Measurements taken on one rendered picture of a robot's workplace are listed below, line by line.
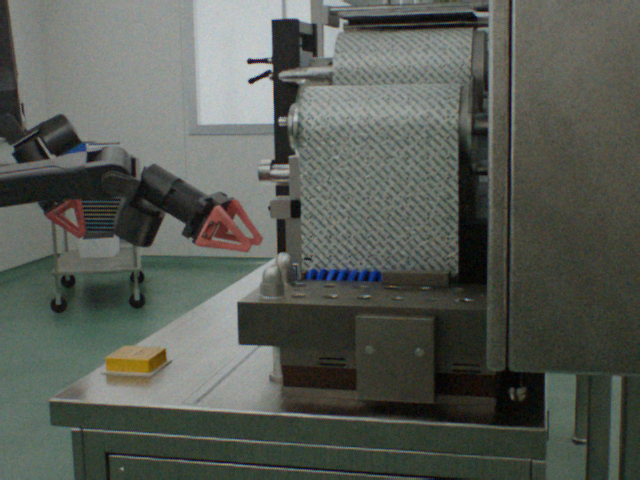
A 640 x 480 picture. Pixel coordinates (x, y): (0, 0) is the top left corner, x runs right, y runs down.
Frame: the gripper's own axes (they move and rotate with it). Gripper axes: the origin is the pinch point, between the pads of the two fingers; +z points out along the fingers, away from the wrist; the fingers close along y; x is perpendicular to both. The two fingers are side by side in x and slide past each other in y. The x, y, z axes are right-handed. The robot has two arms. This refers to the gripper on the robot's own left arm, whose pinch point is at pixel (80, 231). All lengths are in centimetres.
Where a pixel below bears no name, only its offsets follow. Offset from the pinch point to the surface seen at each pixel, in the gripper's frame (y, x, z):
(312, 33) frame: -1, -59, -10
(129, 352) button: -47.1, -1.9, 15.2
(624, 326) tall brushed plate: -140, -39, 8
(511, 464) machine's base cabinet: -84, -38, 44
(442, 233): -56, -50, 23
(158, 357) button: -48, -5, 18
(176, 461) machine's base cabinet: -66, -2, 27
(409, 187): -54, -50, 15
